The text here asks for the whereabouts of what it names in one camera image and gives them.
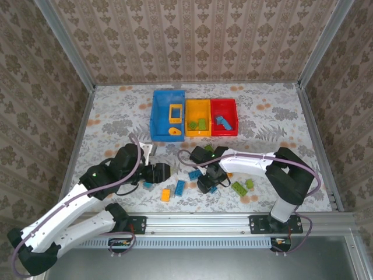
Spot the aluminium corner post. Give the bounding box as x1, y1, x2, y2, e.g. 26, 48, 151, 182
33, 0, 96, 92
296, 0, 348, 88

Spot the yellow lego window frame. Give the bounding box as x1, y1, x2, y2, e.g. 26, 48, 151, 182
168, 103, 184, 123

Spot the grey metal panel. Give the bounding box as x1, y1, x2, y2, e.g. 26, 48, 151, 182
45, 248, 358, 280

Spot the red plastic bin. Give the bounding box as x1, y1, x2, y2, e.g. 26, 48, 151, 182
210, 99, 239, 138

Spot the aluminium side rail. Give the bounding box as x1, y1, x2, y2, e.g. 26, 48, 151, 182
54, 86, 97, 214
297, 83, 346, 213

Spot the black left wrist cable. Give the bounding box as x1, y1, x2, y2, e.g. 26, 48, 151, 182
115, 182, 139, 197

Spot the aluminium wall rail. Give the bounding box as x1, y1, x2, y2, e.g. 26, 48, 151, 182
93, 79, 301, 86

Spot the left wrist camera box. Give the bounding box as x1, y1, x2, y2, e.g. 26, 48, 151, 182
138, 141, 158, 165

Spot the yellow plastic bin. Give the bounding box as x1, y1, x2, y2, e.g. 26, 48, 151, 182
185, 99, 213, 138

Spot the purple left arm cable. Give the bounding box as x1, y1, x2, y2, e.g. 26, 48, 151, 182
10, 134, 143, 277

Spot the blue plastic bin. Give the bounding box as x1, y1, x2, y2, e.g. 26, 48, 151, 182
149, 89, 187, 143

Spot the grey slotted cable duct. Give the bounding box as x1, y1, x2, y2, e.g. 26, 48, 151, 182
58, 236, 271, 250

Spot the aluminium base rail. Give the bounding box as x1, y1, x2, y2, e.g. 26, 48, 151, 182
43, 212, 360, 235

